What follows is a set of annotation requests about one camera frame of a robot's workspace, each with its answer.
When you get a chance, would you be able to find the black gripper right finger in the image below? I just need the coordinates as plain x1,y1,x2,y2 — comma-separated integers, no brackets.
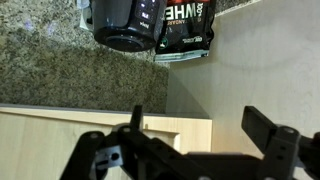
241,105,320,180

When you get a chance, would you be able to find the tall wooden side panel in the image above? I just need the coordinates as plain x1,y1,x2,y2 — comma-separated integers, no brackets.
165,0,320,158

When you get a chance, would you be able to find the black red whey protein bag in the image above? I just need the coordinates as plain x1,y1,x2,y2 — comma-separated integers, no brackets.
153,0,216,64

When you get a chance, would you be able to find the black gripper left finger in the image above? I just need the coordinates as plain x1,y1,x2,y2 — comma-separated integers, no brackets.
59,105,201,180

